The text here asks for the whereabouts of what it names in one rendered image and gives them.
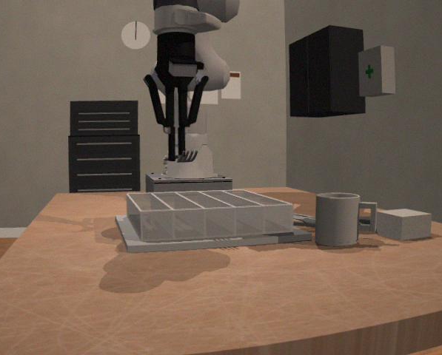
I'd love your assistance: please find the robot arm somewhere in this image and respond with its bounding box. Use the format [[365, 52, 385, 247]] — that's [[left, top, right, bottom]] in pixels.
[[153, 0, 240, 179]]

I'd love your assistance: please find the grey metal fork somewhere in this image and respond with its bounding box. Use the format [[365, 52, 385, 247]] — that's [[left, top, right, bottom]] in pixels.
[[175, 150, 198, 163]]

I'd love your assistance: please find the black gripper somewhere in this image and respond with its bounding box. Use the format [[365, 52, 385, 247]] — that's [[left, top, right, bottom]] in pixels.
[[144, 32, 209, 161]]

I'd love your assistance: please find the grey mug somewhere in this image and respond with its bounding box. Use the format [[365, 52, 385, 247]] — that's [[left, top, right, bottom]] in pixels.
[[315, 193, 377, 246]]

